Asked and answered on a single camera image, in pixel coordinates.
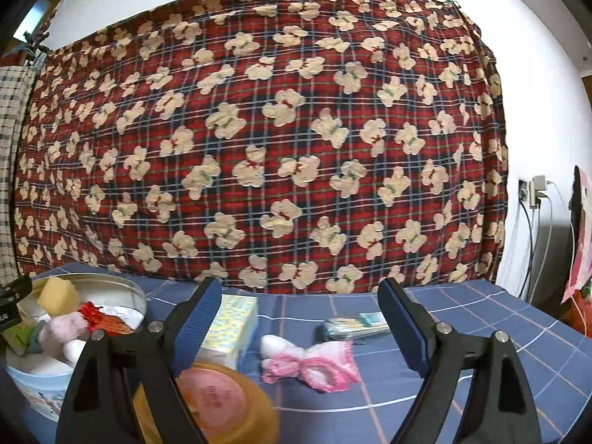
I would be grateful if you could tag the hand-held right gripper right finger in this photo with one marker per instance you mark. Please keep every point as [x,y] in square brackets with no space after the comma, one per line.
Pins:
[407,333]

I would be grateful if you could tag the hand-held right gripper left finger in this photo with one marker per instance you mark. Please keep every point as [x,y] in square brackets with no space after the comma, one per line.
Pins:
[199,328]

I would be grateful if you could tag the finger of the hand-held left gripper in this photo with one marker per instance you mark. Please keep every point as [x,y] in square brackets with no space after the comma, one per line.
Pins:
[14,291]

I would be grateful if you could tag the white foam sponge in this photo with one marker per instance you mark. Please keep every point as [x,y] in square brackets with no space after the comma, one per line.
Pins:
[28,309]

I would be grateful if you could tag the green packet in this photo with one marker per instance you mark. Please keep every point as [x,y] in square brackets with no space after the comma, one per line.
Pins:
[18,335]

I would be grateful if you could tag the yellow sponge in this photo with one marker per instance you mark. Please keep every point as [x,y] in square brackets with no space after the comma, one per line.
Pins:
[58,296]

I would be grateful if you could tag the pink fluffy plush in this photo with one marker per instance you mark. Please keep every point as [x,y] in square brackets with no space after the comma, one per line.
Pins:
[62,326]

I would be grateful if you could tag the red snack packet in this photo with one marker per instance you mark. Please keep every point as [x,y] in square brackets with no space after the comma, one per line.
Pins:
[95,311]

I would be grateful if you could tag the round metal tin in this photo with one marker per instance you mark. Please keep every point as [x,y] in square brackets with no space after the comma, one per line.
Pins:
[41,388]

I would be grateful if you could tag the floral tissue pack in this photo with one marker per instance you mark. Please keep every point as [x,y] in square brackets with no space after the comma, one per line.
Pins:
[231,323]

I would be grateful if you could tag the cotton swab pack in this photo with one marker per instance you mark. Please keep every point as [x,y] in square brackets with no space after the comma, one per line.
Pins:
[351,328]

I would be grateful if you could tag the yellow jar with pink lid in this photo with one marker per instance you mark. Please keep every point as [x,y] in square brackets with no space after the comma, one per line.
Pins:
[217,402]

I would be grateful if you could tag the blue checked tablecloth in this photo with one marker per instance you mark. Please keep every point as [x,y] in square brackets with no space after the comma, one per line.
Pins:
[485,314]

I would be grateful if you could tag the checked cloth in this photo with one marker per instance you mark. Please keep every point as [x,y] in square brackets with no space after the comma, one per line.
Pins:
[11,148]

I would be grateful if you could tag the orange plastic bag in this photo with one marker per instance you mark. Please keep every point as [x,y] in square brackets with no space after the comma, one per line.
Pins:
[578,317]

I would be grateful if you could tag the pink bag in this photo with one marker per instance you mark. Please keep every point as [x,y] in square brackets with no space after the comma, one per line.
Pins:
[580,268]

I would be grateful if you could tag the red plaid bear-print blanket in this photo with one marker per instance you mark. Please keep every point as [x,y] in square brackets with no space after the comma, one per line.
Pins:
[277,125]

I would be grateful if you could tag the clothes hanger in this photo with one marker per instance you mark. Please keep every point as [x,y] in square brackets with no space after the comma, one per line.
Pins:
[33,46]

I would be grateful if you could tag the wall socket with chargers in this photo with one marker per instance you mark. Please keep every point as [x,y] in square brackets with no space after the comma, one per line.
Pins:
[539,186]

